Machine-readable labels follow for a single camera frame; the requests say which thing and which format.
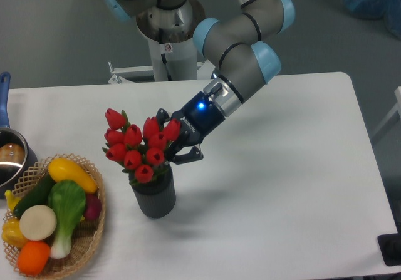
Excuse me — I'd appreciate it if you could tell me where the white frame at right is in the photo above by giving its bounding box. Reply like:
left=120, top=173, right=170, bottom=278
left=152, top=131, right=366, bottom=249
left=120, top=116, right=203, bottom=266
left=370, top=87, right=400, bottom=144

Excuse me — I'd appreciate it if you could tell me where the dark grey ribbed vase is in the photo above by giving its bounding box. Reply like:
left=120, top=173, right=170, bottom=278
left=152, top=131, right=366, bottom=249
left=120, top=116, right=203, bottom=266
left=132, top=165, right=176, bottom=219

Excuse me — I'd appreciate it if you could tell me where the woven wicker basket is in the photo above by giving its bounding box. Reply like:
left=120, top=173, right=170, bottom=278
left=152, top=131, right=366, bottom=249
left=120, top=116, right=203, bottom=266
left=2, top=154, right=106, bottom=279

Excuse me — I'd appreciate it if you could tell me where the red tulip bouquet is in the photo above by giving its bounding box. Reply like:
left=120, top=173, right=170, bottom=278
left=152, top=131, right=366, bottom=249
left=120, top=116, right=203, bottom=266
left=103, top=108, right=181, bottom=187

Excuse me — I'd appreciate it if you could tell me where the yellow bell pepper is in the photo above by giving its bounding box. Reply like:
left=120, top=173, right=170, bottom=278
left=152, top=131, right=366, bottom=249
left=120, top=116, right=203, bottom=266
left=2, top=217, right=28, bottom=249

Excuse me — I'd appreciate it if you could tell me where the dark green cucumber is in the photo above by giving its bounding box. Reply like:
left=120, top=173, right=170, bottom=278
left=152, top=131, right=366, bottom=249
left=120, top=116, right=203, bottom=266
left=13, top=174, right=56, bottom=218

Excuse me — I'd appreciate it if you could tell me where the round beige onion slice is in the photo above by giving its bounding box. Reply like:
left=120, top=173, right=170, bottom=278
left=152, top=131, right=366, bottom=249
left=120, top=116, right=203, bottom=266
left=19, top=205, right=57, bottom=241

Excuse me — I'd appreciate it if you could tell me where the blue handled saucepan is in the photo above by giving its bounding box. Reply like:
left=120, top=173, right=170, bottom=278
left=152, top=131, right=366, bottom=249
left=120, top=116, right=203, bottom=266
left=1, top=72, right=37, bottom=199

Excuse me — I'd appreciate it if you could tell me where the orange fruit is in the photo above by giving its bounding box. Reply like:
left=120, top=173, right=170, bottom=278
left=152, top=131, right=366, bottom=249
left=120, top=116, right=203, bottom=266
left=17, top=241, right=50, bottom=276

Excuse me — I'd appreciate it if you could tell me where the black device at table edge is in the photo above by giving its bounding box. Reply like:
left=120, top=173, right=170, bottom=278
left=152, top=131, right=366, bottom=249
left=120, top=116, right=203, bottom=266
left=377, top=233, right=400, bottom=266

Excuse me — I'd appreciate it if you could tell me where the green bok choy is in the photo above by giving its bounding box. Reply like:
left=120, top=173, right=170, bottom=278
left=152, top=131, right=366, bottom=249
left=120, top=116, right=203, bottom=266
left=48, top=180, right=86, bottom=259

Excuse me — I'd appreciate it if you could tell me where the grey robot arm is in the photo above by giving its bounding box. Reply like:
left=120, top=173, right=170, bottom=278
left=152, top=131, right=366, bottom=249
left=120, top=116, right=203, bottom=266
left=104, top=0, right=295, bottom=164

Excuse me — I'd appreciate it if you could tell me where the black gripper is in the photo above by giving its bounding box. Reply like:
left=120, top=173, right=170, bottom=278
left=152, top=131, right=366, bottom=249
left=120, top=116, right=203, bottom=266
left=155, top=91, right=225, bottom=165

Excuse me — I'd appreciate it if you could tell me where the yellow squash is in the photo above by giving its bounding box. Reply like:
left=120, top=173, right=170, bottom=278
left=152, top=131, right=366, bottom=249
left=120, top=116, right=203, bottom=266
left=48, top=158, right=98, bottom=194

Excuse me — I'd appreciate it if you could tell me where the yellow banana tip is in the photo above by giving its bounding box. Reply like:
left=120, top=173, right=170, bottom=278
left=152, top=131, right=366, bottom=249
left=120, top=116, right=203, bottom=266
left=4, top=190, right=21, bottom=212

